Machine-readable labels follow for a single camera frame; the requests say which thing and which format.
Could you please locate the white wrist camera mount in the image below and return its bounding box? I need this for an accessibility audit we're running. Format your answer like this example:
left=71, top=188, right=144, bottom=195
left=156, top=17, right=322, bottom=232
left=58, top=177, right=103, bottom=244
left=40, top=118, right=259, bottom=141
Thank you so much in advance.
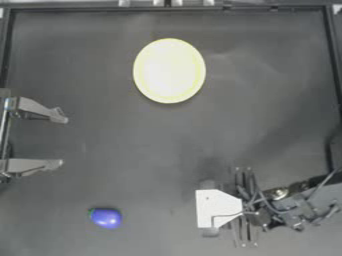
left=195, top=188, right=245, bottom=230

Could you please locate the purple toy eggplant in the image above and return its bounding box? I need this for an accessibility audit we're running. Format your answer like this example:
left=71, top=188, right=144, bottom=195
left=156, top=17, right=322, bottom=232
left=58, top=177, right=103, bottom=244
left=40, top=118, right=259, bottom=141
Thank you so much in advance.
left=87, top=207, right=123, bottom=230

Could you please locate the yellow round plate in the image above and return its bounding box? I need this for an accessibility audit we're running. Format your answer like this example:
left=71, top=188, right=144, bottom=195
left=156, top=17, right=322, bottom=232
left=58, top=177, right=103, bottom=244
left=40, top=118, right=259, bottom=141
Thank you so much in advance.
left=132, top=37, right=207, bottom=104

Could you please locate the black camera cable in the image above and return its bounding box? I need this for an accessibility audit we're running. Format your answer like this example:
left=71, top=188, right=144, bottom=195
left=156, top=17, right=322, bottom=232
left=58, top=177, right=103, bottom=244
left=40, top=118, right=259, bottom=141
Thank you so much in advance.
left=210, top=173, right=279, bottom=229

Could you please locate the black metal frame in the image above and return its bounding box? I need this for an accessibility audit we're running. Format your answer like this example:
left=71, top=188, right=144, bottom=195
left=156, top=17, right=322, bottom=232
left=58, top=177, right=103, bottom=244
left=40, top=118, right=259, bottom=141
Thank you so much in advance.
left=0, top=0, right=342, bottom=84

